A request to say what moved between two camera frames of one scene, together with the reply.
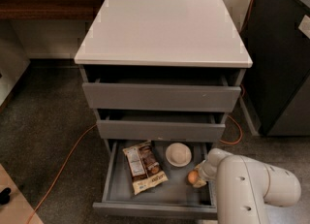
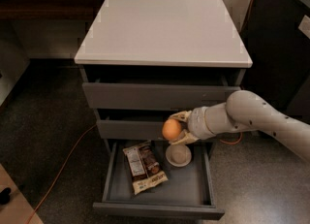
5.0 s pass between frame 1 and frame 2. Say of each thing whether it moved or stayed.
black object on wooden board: stayed
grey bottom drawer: stayed
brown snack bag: stayed
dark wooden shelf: stayed
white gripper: moved
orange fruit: moved
